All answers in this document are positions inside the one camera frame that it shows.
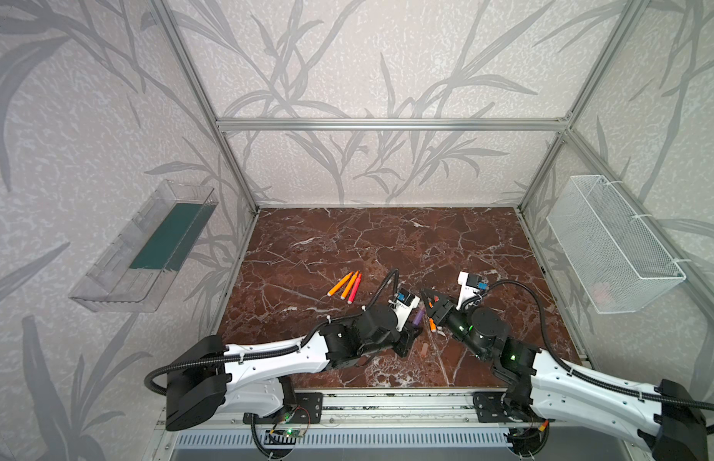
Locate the purple marker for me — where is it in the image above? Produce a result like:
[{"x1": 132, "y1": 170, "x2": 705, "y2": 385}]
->
[{"x1": 412, "y1": 308, "x2": 425, "y2": 327}]

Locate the pink marker group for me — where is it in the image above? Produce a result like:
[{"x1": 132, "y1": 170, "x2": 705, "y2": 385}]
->
[{"x1": 347, "y1": 272, "x2": 362, "y2": 305}]

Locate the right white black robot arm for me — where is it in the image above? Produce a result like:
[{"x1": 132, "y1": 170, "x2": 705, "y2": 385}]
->
[{"x1": 422, "y1": 290, "x2": 709, "y2": 460}]

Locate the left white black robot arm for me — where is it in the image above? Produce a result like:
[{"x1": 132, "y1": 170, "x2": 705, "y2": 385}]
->
[{"x1": 145, "y1": 297, "x2": 422, "y2": 431}]

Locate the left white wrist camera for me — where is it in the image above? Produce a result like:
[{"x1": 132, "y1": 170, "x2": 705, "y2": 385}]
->
[{"x1": 394, "y1": 288, "x2": 420, "y2": 332}]

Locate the black corrugated cable left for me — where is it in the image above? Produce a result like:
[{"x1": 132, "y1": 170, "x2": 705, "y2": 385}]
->
[{"x1": 143, "y1": 268, "x2": 401, "y2": 398}]

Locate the black corrugated cable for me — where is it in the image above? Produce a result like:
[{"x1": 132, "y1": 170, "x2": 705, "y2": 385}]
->
[
  {"x1": 487, "y1": 279, "x2": 714, "y2": 436},
  {"x1": 143, "y1": 268, "x2": 401, "y2": 398}
]

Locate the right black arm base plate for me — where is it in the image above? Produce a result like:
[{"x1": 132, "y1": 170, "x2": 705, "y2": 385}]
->
[{"x1": 472, "y1": 389, "x2": 543, "y2": 425}]

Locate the aluminium frame rail front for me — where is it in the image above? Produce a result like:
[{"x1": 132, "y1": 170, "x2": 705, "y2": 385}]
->
[{"x1": 153, "y1": 387, "x2": 641, "y2": 431}]

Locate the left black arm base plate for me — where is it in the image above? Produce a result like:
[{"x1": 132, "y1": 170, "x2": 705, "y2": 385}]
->
[{"x1": 244, "y1": 392, "x2": 324, "y2": 425}]

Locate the white wire mesh basket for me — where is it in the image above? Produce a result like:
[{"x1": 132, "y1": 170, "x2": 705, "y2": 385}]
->
[{"x1": 547, "y1": 175, "x2": 687, "y2": 314}]

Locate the black corrugated cable right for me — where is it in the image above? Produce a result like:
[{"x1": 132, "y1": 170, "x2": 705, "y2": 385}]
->
[{"x1": 487, "y1": 279, "x2": 714, "y2": 436}]

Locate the clear plastic wall bin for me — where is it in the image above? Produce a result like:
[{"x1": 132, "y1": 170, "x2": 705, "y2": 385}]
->
[{"x1": 69, "y1": 180, "x2": 219, "y2": 313}]

